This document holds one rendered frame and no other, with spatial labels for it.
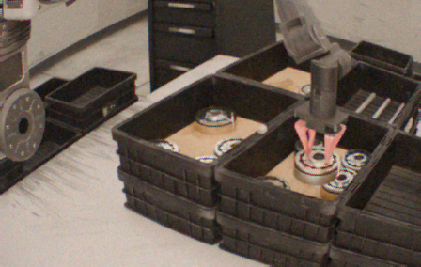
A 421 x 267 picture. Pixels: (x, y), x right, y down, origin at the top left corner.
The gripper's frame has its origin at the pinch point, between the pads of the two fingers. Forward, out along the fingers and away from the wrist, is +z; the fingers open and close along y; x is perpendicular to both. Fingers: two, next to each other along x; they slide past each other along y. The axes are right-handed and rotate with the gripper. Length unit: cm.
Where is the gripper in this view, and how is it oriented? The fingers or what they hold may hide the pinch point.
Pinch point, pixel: (318, 154)
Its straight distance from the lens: 116.9
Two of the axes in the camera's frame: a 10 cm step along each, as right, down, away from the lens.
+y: -7.9, -2.8, 5.5
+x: -6.2, 3.4, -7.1
